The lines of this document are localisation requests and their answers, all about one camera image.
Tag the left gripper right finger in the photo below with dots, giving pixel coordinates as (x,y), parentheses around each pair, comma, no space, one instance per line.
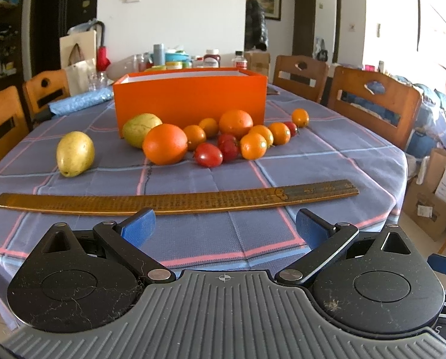
(328,242)

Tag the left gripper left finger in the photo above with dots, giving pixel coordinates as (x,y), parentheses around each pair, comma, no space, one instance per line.
(122,242)

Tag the small tangerine front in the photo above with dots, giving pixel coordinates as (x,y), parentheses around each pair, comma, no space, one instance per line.
(253,146)

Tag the small tangerine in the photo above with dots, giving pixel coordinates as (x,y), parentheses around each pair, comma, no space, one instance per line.
(280,132)
(300,118)
(210,126)
(195,135)
(265,132)
(253,146)

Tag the long wooden ruler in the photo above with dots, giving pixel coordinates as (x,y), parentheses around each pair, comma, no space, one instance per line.
(180,204)

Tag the large orange front left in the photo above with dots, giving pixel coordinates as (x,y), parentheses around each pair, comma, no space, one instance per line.
(165,144)

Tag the yellow mango near left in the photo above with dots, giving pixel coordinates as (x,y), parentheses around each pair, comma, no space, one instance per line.
(75,153)

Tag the yellow-green mango by box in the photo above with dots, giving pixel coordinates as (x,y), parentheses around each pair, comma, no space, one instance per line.
(136,129)

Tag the red tomato front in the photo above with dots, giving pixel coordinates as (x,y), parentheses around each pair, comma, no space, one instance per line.
(208,155)

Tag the small red tomato right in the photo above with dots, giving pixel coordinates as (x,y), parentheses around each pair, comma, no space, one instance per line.
(293,129)

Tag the small tangerine behind left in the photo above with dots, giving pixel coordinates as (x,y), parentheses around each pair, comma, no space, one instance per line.
(195,135)

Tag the small tangerine far right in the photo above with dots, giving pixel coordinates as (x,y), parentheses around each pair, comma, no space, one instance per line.
(300,118)

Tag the small tangerine middle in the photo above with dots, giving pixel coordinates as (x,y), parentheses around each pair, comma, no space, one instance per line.
(265,132)

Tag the red tomato middle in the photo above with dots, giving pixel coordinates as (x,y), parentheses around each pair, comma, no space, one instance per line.
(230,150)

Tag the red tomato back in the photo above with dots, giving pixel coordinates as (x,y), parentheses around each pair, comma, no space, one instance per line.
(225,137)

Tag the small tangerine at box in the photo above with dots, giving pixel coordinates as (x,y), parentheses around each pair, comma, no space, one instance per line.
(210,126)

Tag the blue rolled cloth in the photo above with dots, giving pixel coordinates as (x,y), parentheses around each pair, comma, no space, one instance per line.
(81,101)

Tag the large orange by box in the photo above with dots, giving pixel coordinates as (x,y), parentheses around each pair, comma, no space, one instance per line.
(235,122)

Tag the orange cardboard box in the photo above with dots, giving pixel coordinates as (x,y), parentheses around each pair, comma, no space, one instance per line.
(187,96)

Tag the clear drinking glass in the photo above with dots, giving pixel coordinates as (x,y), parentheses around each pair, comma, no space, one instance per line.
(97,81)

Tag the wooden chair right near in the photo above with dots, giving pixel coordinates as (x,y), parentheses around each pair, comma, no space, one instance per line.
(378,89)

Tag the wooden chair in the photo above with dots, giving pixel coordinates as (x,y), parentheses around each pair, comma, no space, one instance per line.
(378,89)
(44,88)
(303,76)
(13,126)

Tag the wooden chair left near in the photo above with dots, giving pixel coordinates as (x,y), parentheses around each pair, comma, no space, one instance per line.
(13,126)

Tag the wooden chair left far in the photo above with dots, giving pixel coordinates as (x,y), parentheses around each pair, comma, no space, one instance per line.
(44,88)

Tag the red folded umbrella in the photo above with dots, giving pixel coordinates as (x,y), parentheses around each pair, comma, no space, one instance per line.
(102,61)

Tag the wooden chair right far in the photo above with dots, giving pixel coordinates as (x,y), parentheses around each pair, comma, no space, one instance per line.
(303,76)

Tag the teal plastic container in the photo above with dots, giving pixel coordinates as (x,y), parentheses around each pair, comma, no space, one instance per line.
(177,59)

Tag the blue tumbler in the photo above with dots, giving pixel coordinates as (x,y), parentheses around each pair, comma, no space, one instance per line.
(159,54)

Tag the cardboard box on table end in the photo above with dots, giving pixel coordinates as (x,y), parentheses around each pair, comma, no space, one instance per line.
(258,61)

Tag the dark hanging jacket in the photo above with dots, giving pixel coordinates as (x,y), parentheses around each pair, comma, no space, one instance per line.
(255,27)

